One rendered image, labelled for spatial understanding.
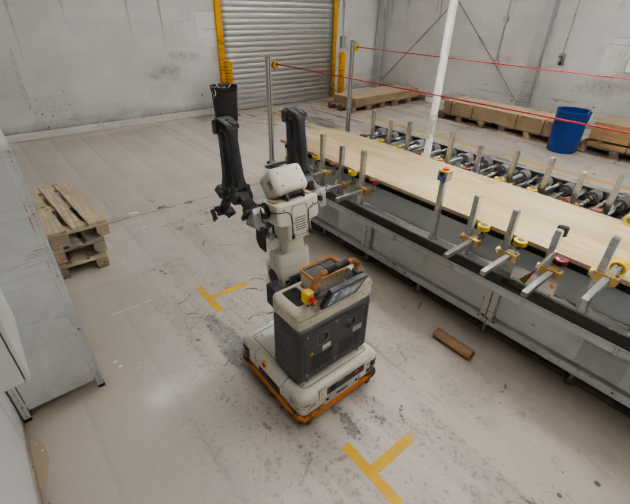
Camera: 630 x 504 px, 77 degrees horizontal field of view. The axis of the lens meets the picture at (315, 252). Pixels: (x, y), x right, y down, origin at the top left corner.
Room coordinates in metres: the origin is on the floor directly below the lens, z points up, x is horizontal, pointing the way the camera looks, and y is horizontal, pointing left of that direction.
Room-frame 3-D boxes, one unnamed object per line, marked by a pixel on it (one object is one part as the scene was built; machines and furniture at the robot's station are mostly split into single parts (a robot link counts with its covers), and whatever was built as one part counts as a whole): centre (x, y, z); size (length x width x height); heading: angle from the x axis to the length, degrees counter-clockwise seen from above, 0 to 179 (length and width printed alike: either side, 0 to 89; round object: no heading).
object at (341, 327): (1.77, -0.03, 0.59); 0.55 x 0.34 x 0.83; 130
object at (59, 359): (1.89, 1.80, 0.78); 0.90 x 0.45 x 1.55; 40
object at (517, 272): (1.91, -1.30, 0.75); 0.26 x 0.01 x 0.10; 40
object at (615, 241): (1.71, -1.50, 0.94); 0.04 x 0.04 x 0.48; 40
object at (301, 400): (1.84, 0.03, 0.16); 0.67 x 0.64 x 0.25; 40
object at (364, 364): (1.60, -0.20, 0.23); 0.41 x 0.02 x 0.08; 130
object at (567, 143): (7.02, -4.37, 0.36); 0.59 x 0.57 x 0.73; 130
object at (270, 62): (4.08, 0.45, 1.20); 0.15 x 0.12 x 1.00; 40
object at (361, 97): (10.64, -1.50, 0.23); 2.41 x 0.77 x 0.17; 132
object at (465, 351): (2.10, -1.03, 0.04); 0.30 x 0.08 x 0.08; 40
